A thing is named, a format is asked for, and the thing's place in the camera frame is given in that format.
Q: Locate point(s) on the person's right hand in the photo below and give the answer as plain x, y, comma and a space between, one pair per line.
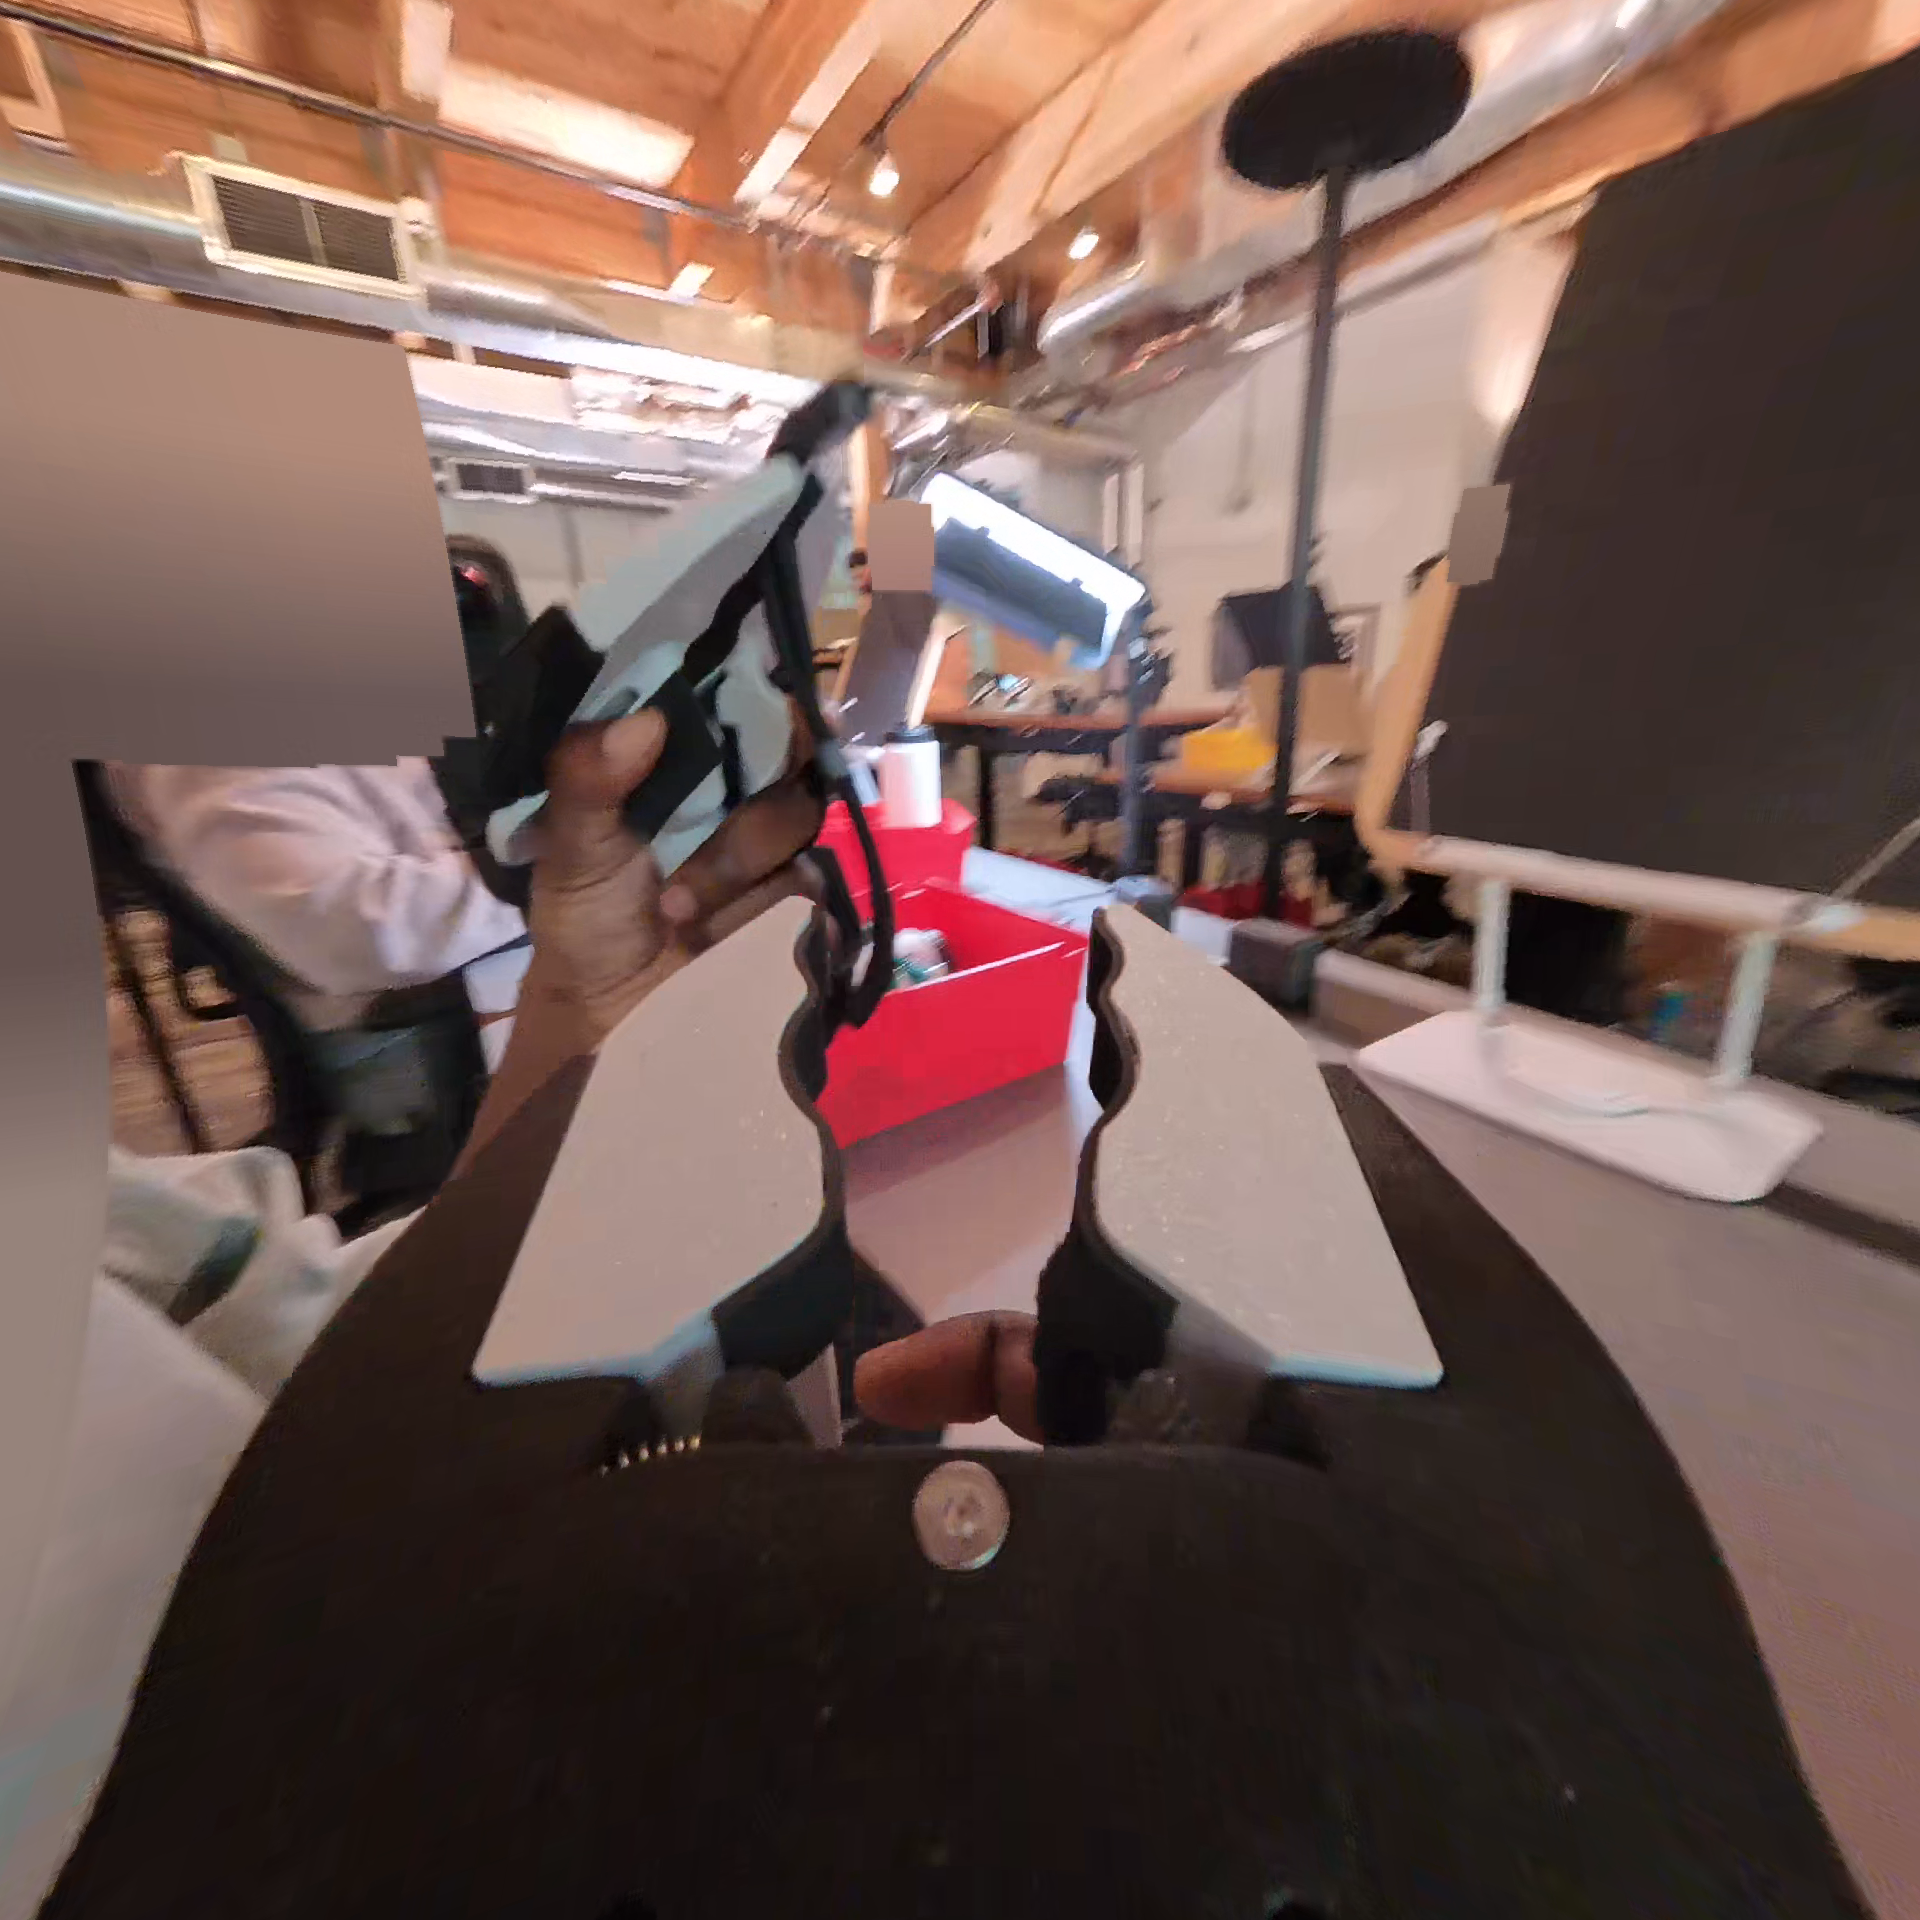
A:
961, 1372

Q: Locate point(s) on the wooden office desk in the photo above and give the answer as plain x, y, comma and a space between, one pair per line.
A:
1079, 717

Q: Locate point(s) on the black office chair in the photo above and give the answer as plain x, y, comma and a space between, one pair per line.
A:
224, 975

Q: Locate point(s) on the white bottle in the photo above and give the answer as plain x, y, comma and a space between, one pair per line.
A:
907, 780

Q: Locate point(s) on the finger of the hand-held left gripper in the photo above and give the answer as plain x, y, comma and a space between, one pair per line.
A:
691, 600

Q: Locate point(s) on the LED light panel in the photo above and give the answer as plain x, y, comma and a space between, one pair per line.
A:
1035, 570

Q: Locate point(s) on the person's left hand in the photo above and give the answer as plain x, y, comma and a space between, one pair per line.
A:
600, 901

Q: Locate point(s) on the black board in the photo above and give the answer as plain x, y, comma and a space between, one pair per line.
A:
1275, 629
1723, 525

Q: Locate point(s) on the white tube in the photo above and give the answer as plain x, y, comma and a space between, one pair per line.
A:
922, 962

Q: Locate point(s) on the person's left forearm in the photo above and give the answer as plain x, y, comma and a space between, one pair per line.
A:
523, 1080

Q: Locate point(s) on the grey power adapter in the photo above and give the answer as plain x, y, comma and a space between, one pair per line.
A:
1150, 901

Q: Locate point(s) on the black light stand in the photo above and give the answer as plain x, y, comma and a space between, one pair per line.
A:
1143, 751

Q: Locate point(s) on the white ceiling vent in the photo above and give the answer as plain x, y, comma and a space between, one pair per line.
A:
307, 224

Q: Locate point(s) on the dark grey cube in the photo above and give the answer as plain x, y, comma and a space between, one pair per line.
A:
1275, 963

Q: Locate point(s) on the yellow plastic bin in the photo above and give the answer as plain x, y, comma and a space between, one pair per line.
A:
1228, 748

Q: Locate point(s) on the silver ventilation duct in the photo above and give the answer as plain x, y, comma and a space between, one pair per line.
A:
1201, 285

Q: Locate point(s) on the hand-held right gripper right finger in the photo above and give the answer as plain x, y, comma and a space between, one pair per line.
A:
1259, 1200

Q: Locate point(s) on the stack of red bins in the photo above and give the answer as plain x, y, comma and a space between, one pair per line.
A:
914, 855

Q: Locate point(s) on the black pole with round disc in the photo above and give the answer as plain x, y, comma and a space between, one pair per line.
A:
1342, 107

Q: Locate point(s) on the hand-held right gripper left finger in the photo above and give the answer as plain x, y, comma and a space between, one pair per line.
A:
660, 1186

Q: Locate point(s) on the red plastic bin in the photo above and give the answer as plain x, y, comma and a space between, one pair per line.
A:
961, 1050

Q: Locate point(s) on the person's pale sweatshirt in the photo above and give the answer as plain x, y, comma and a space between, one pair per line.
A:
136, 1500

